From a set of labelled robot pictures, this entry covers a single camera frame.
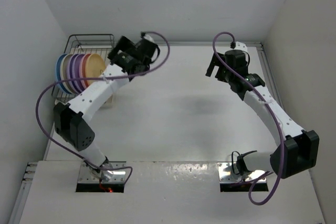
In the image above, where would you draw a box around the yellow plastic plate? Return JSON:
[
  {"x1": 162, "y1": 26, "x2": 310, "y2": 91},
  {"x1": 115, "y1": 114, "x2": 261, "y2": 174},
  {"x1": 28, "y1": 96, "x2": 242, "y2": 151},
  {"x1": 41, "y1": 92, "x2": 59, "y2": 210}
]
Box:
[{"x1": 85, "y1": 54, "x2": 106, "y2": 78}]

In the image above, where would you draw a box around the pink plastic plate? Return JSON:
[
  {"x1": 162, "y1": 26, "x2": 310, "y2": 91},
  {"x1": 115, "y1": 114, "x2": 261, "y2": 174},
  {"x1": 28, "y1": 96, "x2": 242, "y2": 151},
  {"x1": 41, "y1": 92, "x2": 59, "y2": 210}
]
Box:
[{"x1": 79, "y1": 54, "x2": 91, "y2": 90}]

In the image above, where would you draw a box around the purple plastic plate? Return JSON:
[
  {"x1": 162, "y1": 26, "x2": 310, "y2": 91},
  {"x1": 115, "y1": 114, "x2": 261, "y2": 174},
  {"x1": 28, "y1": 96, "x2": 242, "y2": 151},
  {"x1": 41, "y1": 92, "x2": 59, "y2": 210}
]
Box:
[
  {"x1": 73, "y1": 54, "x2": 84, "y2": 92},
  {"x1": 67, "y1": 54, "x2": 78, "y2": 94}
]

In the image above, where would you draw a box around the cream plastic plate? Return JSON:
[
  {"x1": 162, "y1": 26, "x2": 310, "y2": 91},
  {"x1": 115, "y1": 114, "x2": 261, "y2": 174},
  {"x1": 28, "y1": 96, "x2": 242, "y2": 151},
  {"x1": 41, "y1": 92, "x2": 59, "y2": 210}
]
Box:
[{"x1": 60, "y1": 54, "x2": 74, "y2": 94}]

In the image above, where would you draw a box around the blue plastic plate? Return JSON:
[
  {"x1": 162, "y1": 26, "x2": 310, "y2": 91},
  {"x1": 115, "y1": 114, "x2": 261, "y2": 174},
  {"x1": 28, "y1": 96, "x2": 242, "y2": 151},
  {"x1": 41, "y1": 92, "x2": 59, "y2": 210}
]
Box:
[{"x1": 55, "y1": 54, "x2": 69, "y2": 94}]

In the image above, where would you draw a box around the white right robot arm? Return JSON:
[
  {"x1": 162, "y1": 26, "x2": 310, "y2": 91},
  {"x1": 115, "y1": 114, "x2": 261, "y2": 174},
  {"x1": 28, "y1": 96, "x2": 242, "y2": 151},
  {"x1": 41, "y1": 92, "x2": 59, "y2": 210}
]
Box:
[{"x1": 206, "y1": 49, "x2": 319, "y2": 179}]

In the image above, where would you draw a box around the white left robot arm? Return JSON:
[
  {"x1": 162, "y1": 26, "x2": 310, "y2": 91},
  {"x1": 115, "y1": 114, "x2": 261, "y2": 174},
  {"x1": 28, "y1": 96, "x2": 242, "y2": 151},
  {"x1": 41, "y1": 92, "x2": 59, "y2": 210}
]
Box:
[{"x1": 54, "y1": 33, "x2": 160, "y2": 182}]

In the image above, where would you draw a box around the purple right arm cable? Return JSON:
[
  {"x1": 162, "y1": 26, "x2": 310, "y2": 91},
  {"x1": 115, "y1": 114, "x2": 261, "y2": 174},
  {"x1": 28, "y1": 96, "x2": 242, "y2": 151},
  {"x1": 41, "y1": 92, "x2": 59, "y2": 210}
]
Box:
[{"x1": 212, "y1": 32, "x2": 286, "y2": 206}]

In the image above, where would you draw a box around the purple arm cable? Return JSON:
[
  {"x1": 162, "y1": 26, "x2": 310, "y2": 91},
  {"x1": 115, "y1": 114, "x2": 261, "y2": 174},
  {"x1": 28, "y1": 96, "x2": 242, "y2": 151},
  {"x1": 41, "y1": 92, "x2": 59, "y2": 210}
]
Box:
[
  {"x1": 212, "y1": 32, "x2": 286, "y2": 206},
  {"x1": 35, "y1": 31, "x2": 171, "y2": 183}
]

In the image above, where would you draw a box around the grey wire dish rack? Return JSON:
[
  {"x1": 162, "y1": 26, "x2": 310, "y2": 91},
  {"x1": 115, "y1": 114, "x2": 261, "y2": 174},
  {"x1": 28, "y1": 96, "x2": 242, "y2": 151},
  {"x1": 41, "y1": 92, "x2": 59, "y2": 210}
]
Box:
[{"x1": 51, "y1": 34, "x2": 116, "y2": 104}]

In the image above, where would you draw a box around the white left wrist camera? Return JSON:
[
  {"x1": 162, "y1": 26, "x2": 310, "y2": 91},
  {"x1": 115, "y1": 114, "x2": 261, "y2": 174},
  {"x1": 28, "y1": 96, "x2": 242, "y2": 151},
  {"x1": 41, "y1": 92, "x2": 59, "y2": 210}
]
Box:
[{"x1": 141, "y1": 33, "x2": 155, "y2": 43}]

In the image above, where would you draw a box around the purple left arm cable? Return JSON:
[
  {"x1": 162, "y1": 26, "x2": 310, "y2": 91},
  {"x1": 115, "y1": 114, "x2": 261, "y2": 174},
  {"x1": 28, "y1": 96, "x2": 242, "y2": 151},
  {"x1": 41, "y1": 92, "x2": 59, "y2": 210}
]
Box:
[{"x1": 35, "y1": 31, "x2": 171, "y2": 183}]

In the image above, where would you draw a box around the aluminium frame rail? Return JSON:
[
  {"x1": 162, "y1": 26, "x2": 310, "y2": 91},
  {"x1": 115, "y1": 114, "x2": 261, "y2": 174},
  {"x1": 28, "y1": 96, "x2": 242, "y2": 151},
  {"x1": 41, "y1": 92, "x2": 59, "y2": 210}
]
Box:
[{"x1": 256, "y1": 40, "x2": 300, "y2": 159}]

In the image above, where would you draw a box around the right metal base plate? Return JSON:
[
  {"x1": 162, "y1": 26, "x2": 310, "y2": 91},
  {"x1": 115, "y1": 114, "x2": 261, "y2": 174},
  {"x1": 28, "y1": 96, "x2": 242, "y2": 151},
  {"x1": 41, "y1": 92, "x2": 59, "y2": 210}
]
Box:
[{"x1": 217, "y1": 162, "x2": 265, "y2": 184}]

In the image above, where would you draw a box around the metal base plate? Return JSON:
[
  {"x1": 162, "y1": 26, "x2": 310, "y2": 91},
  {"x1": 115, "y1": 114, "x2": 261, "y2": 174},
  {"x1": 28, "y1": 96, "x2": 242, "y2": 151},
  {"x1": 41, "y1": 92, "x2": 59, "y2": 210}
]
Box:
[
  {"x1": 217, "y1": 162, "x2": 265, "y2": 184},
  {"x1": 78, "y1": 162, "x2": 126, "y2": 184}
]

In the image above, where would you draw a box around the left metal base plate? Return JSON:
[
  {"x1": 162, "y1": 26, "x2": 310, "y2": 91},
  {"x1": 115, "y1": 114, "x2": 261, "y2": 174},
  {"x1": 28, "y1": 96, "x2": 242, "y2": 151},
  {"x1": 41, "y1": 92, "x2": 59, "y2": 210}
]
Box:
[{"x1": 78, "y1": 162, "x2": 126, "y2": 184}]

